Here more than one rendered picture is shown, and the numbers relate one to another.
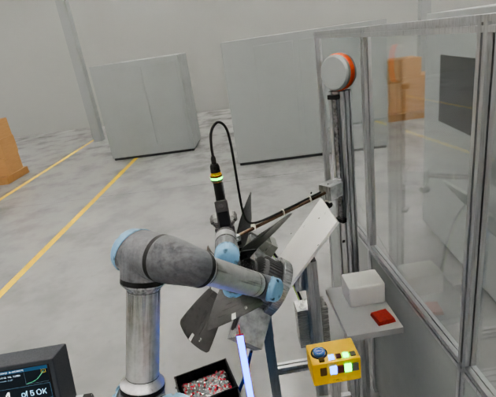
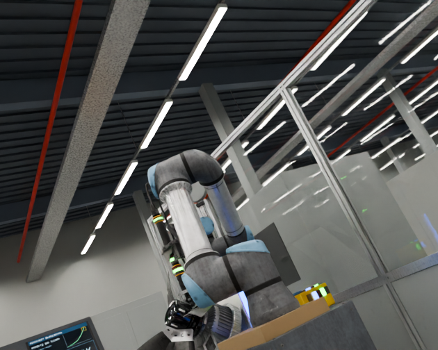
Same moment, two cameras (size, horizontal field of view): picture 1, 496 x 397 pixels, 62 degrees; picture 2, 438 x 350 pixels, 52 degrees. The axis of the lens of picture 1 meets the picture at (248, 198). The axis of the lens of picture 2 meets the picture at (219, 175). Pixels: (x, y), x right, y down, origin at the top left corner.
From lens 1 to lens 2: 1.52 m
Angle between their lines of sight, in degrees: 55
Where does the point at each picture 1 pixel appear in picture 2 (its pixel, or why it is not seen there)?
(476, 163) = (313, 142)
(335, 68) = (195, 185)
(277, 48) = not seen: hidden behind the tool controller
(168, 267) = (201, 154)
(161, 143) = not seen: outside the picture
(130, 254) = (169, 162)
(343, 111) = (211, 211)
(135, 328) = (186, 210)
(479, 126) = (304, 126)
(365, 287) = not seen: hidden behind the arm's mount
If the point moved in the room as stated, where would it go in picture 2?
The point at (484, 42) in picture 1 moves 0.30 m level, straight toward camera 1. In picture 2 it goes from (286, 92) to (296, 58)
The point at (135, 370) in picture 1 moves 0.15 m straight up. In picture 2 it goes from (199, 239) to (180, 195)
